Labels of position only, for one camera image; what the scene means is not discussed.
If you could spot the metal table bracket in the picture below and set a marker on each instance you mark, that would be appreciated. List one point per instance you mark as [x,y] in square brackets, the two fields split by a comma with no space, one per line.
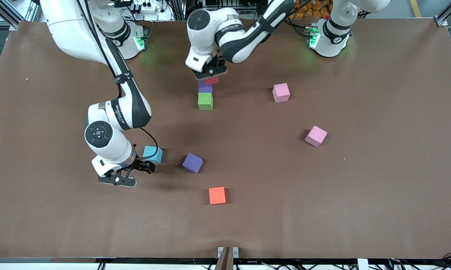
[220,252]

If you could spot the orange snack bag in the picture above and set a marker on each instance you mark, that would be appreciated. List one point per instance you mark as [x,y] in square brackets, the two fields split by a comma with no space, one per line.
[313,9]

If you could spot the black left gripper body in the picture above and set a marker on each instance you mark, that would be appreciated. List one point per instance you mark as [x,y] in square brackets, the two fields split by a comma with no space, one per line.
[218,62]

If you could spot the brown table cover sheet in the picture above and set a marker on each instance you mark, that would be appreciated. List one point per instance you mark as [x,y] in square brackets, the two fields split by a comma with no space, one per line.
[322,210]

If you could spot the pink foam cube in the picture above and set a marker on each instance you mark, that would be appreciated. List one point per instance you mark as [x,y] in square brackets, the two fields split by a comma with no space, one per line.
[281,93]
[315,136]

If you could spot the aluminium frame profile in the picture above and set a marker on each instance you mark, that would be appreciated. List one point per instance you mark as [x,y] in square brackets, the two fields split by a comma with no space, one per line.
[441,20]

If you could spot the green foam cube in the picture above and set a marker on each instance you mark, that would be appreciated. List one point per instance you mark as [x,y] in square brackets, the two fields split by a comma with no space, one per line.
[205,102]

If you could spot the brown wooden strip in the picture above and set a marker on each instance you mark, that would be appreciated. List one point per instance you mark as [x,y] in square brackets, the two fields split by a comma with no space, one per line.
[225,262]

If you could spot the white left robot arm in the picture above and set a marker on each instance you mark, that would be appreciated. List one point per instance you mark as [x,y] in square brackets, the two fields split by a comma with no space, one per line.
[206,37]

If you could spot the white power strip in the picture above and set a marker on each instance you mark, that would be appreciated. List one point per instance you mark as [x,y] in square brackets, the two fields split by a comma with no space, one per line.
[156,10]

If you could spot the purple foam cube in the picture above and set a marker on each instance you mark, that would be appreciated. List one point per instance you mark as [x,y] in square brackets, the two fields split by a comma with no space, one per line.
[205,88]
[192,162]

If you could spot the blue foam cube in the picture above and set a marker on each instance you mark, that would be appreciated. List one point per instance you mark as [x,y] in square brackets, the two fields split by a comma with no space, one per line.
[154,153]

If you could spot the orange foam cube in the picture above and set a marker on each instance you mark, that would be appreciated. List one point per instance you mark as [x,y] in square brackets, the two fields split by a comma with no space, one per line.
[217,195]

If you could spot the red foam cube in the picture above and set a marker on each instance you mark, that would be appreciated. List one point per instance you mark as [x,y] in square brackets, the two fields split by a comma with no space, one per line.
[212,81]

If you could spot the small white box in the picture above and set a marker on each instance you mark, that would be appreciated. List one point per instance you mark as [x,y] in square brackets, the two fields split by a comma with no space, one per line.
[363,264]

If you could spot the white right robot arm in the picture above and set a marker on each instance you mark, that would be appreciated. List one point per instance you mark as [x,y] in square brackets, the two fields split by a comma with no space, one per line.
[109,146]

